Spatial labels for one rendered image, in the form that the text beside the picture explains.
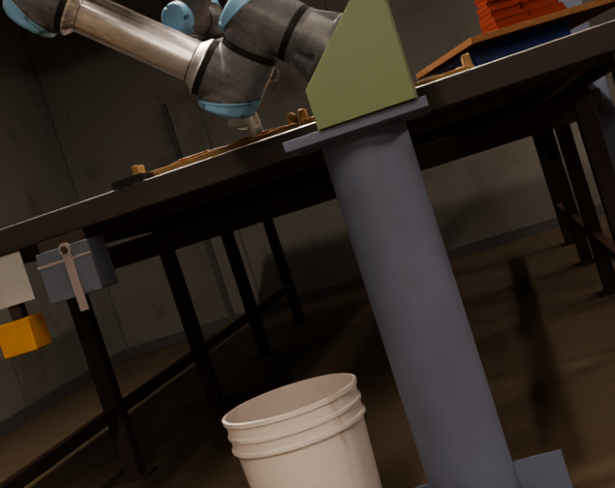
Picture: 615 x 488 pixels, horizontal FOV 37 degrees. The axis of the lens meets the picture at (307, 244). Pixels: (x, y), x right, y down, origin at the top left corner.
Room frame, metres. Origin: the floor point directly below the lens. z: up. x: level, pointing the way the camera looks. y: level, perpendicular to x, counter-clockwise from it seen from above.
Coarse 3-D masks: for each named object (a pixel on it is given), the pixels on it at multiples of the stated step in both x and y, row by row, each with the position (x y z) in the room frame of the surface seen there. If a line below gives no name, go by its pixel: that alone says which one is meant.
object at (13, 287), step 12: (0, 264) 2.17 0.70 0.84; (12, 264) 2.16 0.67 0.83; (0, 276) 2.17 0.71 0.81; (12, 276) 2.16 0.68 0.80; (24, 276) 2.16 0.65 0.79; (0, 288) 2.17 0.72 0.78; (12, 288) 2.16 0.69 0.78; (24, 288) 2.16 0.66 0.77; (0, 300) 2.17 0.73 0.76; (12, 300) 2.17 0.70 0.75; (24, 300) 2.16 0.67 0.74
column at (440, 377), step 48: (288, 144) 1.66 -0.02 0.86; (336, 144) 1.71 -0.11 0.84; (384, 144) 1.69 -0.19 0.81; (336, 192) 1.76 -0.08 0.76; (384, 192) 1.69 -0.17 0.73; (384, 240) 1.70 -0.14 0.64; (432, 240) 1.71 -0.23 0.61; (384, 288) 1.71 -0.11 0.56; (432, 288) 1.70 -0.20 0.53; (384, 336) 1.75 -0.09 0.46; (432, 336) 1.69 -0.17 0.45; (432, 384) 1.69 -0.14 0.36; (480, 384) 1.72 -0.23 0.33; (432, 432) 1.71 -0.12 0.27; (480, 432) 1.70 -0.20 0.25; (432, 480) 1.74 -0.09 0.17; (480, 480) 1.69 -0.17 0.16; (528, 480) 1.76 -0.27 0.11
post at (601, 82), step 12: (564, 0) 3.73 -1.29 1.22; (576, 0) 3.72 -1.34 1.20; (588, 24) 3.72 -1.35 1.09; (600, 84) 3.72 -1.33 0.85; (612, 108) 3.72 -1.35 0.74; (600, 120) 3.73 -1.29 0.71; (612, 120) 3.72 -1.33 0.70; (612, 132) 3.73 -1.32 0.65; (612, 144) 3.73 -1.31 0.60; (612, 156) 3.73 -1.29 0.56
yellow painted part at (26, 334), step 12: (12, 312) 2.18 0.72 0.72; (24, 312) 2.19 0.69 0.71; (12, 324) 2.14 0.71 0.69; (24, 324) 2.14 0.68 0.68; (36, 324) 2.16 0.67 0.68; (0, 336) 2.15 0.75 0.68; (12, 336) 2.14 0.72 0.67; (24, 336) 2.14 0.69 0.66; (36, 336) 2.15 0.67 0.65; (48, 336) 2.20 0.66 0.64; (12, 348) 2.15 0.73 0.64; (24, 348) 2.14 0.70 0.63; (36, 348) 2.14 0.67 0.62
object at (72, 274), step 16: (48, 240) 2.13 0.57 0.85; (64, 240) 2.12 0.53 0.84; (80, 240) 2.10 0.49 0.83; (96, 240) 2.14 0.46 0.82; (48, 256) 2.11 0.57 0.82; (64, 256) 2.10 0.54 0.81; (80, 256) 2.09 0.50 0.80; (96, 256) 2.11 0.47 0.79; (48, 272) 2.11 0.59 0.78; (64, 272) 2.11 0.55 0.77; (80, 272) 2.10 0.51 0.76; (96, 272) 2.09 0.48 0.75; (112, 272) 2.17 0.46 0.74; (48, 288) 2.12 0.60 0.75; (64, 288) 2.11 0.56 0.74; (80, 288) 2.09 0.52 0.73; (96, 288) 2.09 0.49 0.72; (80, 304) 2.10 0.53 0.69
